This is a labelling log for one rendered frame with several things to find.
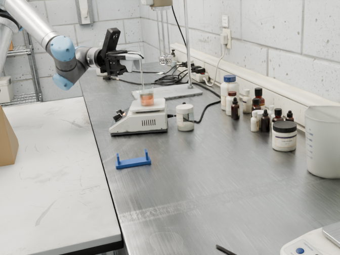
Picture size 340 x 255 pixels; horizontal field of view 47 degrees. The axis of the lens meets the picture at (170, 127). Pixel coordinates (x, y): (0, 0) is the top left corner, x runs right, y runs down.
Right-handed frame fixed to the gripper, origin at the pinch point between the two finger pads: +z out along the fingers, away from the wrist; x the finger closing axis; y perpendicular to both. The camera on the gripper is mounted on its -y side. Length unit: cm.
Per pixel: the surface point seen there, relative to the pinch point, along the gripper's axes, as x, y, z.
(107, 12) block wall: -152, -2, -194
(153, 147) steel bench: 11.7, 25.6, 13.9
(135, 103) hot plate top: 0.3, 17.0, -4.4
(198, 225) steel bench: 37, 25, 51
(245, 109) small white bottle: -30.8, 24.1, 21.7
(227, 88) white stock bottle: -30.0, 16.6, 14.4
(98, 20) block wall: -145, 5, -199
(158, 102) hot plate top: -4.5, 17.0, 2.5
